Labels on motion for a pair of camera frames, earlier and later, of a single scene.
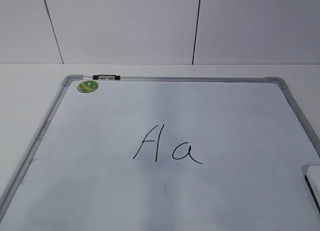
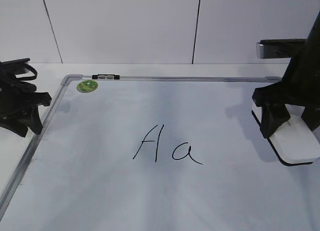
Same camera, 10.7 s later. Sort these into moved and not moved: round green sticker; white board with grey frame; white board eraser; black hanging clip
Moved: white board eraser
Not moved: white board with grey frame; black hanging clip; round green sticker
